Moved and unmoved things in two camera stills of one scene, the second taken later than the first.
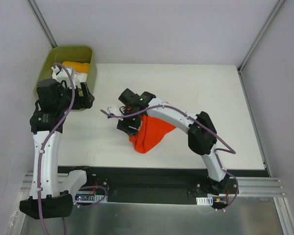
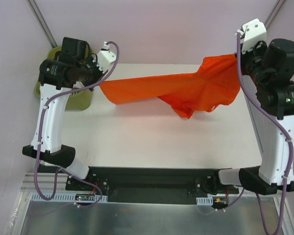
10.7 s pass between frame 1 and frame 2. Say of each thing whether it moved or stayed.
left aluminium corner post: stayed
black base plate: stayed
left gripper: moved
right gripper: moved
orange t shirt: moved
